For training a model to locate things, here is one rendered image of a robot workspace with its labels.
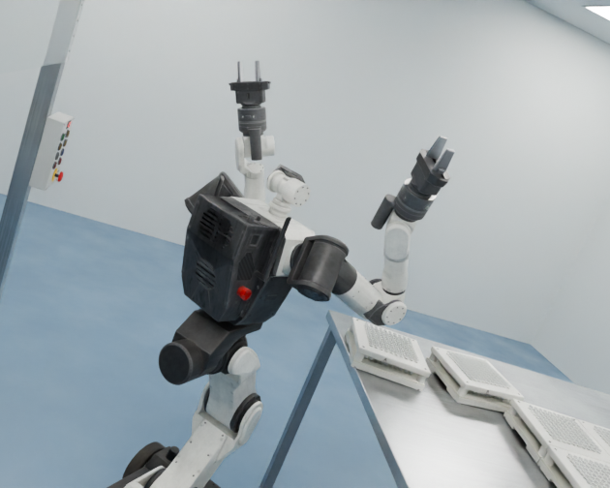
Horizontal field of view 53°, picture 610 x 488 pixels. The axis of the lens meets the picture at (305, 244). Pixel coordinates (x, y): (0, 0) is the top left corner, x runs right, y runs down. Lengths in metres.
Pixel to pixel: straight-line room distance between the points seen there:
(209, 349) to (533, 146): 4.75
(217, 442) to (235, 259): 0.79
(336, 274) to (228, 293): 0.28
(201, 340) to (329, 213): 3.80
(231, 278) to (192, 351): 0.24
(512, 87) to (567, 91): 0.56
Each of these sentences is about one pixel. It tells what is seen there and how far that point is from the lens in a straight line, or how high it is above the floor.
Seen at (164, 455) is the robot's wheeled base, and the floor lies 0.21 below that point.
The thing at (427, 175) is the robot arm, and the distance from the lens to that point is 1.48.
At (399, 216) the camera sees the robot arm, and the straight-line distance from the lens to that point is 1.57.
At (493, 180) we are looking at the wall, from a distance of 5.89.
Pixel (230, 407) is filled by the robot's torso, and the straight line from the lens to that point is 2.01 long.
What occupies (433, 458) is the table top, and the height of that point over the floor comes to 0.90.
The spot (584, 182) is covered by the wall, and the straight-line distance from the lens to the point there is 6.44.
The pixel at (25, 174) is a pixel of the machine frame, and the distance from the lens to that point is 2.39.
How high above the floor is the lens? 1.66
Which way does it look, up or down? 14 degrees down
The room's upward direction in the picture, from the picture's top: 22 degrees clockwise
